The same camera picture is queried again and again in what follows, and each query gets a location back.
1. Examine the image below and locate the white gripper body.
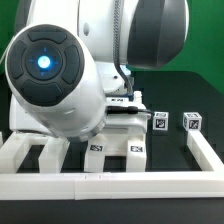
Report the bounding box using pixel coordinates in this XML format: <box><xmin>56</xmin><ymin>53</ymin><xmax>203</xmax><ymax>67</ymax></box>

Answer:
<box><xmin>9</xmin><ymin>93</ymin><xmax>153</xmax><ymax>137</ymax></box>

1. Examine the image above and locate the white chair seat part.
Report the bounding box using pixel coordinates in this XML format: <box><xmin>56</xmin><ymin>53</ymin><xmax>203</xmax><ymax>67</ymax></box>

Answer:
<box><xmin>88</xmin><ymin>91</ymin><xmax>148</xmax><ymax>158</ymax></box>

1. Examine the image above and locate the white chair back frame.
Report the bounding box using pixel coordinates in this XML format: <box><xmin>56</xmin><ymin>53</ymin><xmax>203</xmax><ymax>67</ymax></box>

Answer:
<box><xmin>0</xmin><ymin>132</ymin><xmax>69</xmax><ymax>174</ymax></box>

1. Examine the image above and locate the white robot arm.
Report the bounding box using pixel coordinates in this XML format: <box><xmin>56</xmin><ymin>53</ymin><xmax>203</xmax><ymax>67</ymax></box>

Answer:
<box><xmin>5</xmin><ymin>0</ymin><xmax>189</xmax><ymax>141</ymax></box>

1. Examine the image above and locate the white tagged cube nut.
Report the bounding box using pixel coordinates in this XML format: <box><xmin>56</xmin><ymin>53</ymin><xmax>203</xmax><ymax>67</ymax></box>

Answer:
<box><xmin>183</xmin><ymin>112</ymin><xmax>202</xmax><ymax>131</ymax></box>
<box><xmin>153</xmin><ymin>112</ymin><xmax>169</xmax><ymax>131</ymax></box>

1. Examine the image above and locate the white tagged cube nut right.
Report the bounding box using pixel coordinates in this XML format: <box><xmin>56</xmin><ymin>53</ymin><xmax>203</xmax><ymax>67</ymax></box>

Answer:
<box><xmin>183</xmin><ymin>112</ymin><xmax>202</xmax><ymax>131</ymax></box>

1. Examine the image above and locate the white U-shaped obstacle fence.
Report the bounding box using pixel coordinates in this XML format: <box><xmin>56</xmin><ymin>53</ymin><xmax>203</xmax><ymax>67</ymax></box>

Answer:
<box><xmin>0</xmin><ymin>131</ymin><xmax>224</xmax><ymax>200</ymax></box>

